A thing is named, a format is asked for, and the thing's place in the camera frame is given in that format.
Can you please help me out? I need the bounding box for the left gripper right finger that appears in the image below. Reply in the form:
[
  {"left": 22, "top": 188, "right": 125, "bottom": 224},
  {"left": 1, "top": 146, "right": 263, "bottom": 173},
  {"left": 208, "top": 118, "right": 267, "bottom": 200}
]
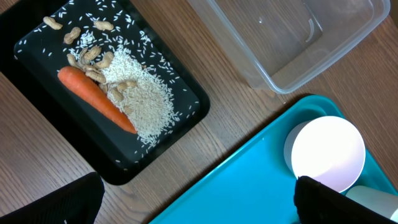
[{"left": 294, "top": 176, "right": 395, "bottom": 224}]

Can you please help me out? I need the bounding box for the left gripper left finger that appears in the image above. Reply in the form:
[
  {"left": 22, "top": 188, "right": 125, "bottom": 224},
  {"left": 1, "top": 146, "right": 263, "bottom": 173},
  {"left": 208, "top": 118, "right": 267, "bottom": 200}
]
[{"left": 1, "top": 172, "right": 104, "bottom": 224}]

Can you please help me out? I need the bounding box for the white bowl with scraps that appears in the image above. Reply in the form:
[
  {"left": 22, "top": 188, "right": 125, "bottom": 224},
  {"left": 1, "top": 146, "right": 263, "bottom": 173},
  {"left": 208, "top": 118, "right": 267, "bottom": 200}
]
[{"left": 284, "top": 116, "right": 366, "bottom": 193}]

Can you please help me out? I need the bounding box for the orange carrot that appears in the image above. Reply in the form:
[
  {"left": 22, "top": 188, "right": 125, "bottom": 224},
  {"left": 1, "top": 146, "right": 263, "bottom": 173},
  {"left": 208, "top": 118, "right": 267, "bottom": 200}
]
[{"left": 57, "top": 66, "right": 137, "bottom": 134}]

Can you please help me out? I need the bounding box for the teal serving tray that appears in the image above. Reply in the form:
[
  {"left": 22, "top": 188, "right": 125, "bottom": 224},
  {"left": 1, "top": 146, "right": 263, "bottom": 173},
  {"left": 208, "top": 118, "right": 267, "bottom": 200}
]
[{"left": 154, "top": 95, "right": 397, "bottom": 223}]

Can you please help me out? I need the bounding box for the white paper cup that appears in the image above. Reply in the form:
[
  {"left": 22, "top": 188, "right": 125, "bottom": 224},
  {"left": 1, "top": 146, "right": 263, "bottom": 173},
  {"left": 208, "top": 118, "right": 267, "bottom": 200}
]
[{"left": 346, "top": 185, "right": 397, "bottom": 223}]

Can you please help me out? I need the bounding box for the peanuts and rice pile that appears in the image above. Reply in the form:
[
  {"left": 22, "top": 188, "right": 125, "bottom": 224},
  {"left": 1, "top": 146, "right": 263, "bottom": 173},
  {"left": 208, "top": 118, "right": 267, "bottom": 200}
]
[{"left": 14, "top": 0, "right": 201, "bottom": 164}]

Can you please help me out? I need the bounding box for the clear plastic bin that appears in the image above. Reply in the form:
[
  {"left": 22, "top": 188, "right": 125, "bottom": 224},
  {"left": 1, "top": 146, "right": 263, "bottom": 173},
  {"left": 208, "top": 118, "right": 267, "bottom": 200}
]
[{"left": 190, "top": 0, "right": 391, "bottom": 94}]

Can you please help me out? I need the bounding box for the black plastic tray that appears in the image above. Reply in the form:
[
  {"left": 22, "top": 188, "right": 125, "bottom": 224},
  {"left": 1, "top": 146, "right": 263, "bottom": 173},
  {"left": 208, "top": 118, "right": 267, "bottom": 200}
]
[{"left": 1, "top": 0, "right": 210, "bottom": 185}]

